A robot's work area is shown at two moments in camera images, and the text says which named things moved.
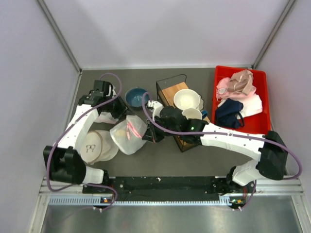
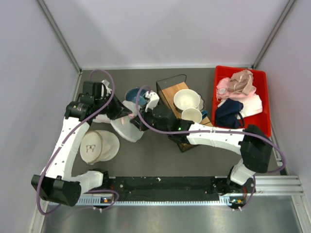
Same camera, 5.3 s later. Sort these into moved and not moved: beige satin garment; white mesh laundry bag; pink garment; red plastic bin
Moved: white mesh laundry bag
Not moved: pink garment; red plastic bin; beige satin garment
